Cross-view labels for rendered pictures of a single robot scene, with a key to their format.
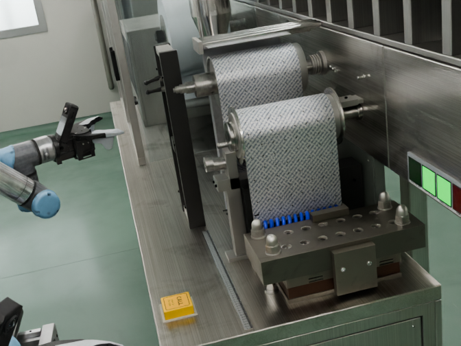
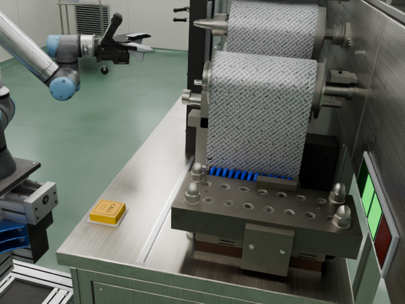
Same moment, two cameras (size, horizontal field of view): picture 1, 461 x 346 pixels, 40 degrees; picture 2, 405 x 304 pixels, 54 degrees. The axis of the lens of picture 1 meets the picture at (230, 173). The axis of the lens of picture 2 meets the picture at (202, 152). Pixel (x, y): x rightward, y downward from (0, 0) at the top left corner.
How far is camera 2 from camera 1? 0.73 m
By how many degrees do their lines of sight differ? 19
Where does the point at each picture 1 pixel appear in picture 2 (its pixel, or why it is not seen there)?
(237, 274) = not seen: hidden behind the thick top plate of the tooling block
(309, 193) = (266, 157)
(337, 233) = (266, 207)
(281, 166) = (244, 120)
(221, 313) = (135, 234)
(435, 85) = not seen: outside the picture
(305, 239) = (232, 200)
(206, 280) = (154, 198)
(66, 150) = (106, 52)
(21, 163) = (62, 51)
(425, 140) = (382, 145)
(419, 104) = (391, 96)
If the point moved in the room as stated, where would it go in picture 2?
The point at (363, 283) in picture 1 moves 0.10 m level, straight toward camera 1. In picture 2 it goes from (272, 268) to (250, 297)
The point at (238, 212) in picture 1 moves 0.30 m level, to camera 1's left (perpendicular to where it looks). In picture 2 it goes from (203, 150) to (109, 129)
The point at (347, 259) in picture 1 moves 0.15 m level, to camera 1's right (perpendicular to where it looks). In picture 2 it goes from (258, 239) to (333, 259)
